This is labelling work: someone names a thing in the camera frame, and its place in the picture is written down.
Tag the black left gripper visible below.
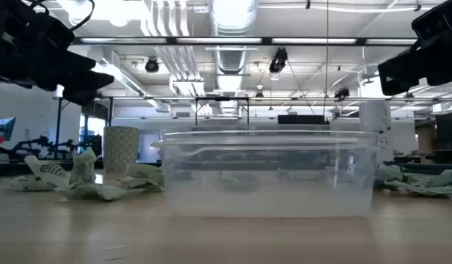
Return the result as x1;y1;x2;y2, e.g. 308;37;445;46
0;0;116;107

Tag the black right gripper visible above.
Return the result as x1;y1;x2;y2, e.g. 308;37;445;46
377;0;452;97

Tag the green truvia packet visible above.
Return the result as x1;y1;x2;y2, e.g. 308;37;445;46
23;153;72;190
127;163;165;181
422;167;452;188
69;146;99;186
8;175;57;192
117;177;165;194
390;180;452;202
54;182;128;202
218;172;262;191
373;164;407;191

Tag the white column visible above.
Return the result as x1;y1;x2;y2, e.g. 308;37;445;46
359;98;395;164

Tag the brown cardboard box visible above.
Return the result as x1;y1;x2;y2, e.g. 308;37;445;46
416;126;437;157

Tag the black ceiling spotlight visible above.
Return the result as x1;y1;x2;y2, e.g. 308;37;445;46
268;46;289;74
144;56;161;74

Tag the black background robot rig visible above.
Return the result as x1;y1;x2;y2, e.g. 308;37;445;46
11;134;104;161

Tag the dark cabinet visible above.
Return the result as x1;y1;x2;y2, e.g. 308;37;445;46
434;113;452;165

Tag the patterned paper cup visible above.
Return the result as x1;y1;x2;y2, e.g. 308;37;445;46
103;126;141;173

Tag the grey horizontal pipe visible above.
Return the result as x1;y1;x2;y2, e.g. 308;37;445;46
53;95;452;103

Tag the black flat box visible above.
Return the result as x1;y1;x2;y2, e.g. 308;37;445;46
277;114;327;125

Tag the clear plastic bin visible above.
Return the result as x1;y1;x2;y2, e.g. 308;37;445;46
151;126;387;218

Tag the black vertical post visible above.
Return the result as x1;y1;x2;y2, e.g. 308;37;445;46
55;97;64;159

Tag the black left camera cable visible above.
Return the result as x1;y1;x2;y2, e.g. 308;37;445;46
68;0;96;32

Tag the black overhead light rail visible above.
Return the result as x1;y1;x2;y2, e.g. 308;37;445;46
71;35;420;47

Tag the colourful wall screen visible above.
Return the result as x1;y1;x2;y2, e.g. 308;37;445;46
0;117;17;147

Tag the black stand frame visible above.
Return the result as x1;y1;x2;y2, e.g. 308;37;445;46
194;96;251;126

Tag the silver ventilation duct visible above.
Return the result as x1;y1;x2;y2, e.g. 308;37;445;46
207;0;260;74

